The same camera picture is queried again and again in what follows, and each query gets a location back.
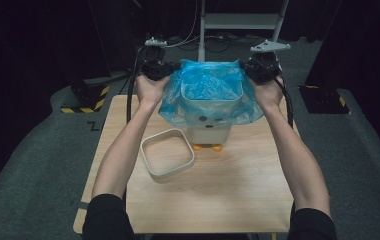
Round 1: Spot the black floor cable bundle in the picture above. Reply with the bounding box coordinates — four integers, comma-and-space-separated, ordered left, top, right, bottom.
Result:
204, 32, 262, 54

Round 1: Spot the white metal stand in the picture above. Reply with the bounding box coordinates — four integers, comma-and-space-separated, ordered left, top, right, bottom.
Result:
196, 0, 291, 75

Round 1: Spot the person's right hand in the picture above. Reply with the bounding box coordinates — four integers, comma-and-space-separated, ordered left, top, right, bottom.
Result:
251, 75, 285, 112

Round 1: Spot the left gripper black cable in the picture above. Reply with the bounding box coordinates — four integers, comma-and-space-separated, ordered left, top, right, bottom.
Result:
125, 45, 146, 125

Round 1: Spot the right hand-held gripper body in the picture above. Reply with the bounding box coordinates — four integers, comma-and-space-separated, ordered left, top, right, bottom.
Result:
244, 39, 292, 85

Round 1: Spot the person's black right sleeve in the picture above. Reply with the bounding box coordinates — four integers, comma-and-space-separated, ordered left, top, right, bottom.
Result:
286, 207, 339, 240

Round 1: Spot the black base with yellow stripes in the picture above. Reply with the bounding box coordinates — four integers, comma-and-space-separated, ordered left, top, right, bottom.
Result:
60, 78, 111, 115
298, 84, 351, 115

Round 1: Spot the white bin rim ring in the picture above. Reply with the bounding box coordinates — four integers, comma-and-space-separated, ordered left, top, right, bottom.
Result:
139, 127, 196, 179

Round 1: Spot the person's left hand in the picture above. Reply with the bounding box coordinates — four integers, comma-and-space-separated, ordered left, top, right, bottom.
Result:
134, 73, 172, 108

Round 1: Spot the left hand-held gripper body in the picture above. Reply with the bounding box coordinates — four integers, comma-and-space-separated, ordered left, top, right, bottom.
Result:
139, 36, 176, 82

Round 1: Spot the blue plastic bag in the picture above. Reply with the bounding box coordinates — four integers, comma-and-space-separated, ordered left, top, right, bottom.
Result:
158, 58, 265, 128

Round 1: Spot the white cartoon face trash bin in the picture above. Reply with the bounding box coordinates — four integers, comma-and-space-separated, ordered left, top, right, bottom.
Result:
179, 79, 245, 154

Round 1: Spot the person's black left sleeve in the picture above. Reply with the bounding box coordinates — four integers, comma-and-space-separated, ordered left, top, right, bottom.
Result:
81, 193, 136, 240

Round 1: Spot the person's black sleeve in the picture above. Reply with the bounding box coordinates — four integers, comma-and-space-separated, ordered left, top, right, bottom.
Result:
286, 207, 339, 240
81, 193, 136, 240

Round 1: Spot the white floor cable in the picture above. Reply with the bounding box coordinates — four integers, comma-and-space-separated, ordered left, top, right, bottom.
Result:
164, 0, 201, 49

